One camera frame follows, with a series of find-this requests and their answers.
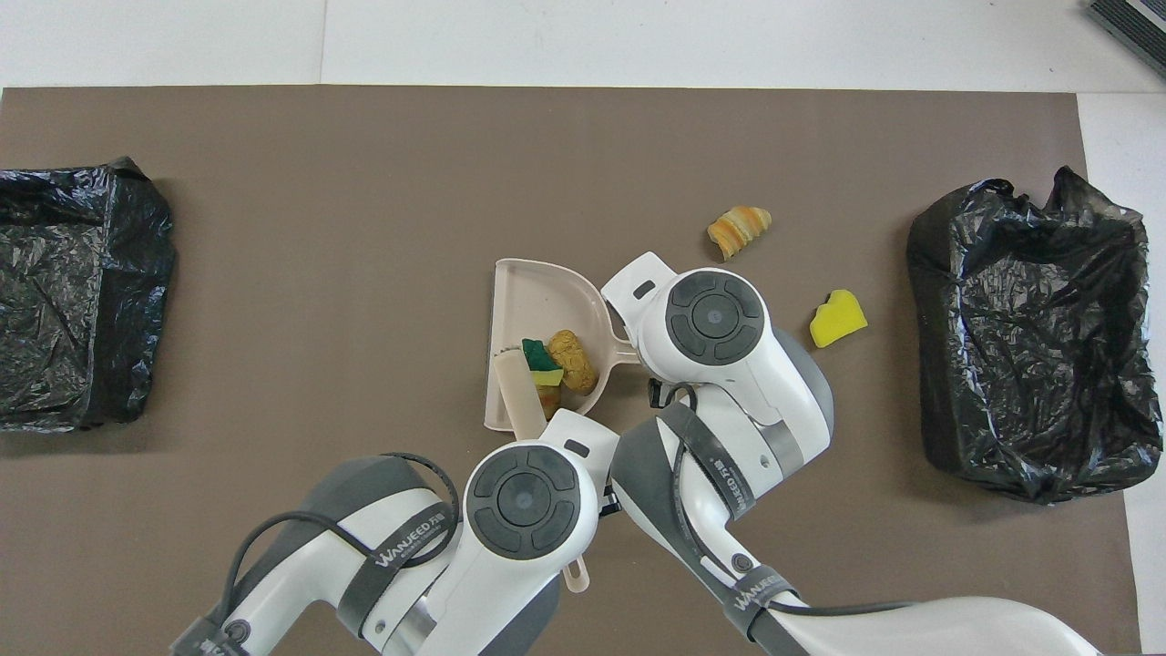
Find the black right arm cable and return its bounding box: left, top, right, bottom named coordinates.
left=649, top=378, right=912, bottom=622

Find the beige hand brush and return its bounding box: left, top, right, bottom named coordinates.
left=495, top=349, right=591, bottom=595

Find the dark grey ribbed panel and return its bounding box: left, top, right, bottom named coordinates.
left=1082, top=0, right=1166, bottom=78

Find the yellow green sponge piece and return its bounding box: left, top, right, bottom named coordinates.
left=521, top=338, right=566, bottom=388

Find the brown table mat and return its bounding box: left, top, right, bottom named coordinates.
left=0, top=87, right=1141, bottom=656

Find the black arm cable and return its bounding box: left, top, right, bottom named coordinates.
left=219, top=451, right=461, bottom=656
left=649, top=378, right=912, bottom=622

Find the black bag lined bin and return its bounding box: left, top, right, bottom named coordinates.
left=906, top=166, right=1165, bottom=505
left=0, top=157, right=179, bottom=434

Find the orange striped croissant piece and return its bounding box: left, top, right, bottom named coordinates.
left=707, top=206, right=773, bottom=262

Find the brown bread roll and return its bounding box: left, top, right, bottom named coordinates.
left=547, top=330, right=599, bottom=395

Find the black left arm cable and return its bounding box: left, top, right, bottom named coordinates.
left=219, top=451, right=461, bottom=656

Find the beige plastic dustpan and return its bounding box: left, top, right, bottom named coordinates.
left=483, top=258, right=641, bottom=431

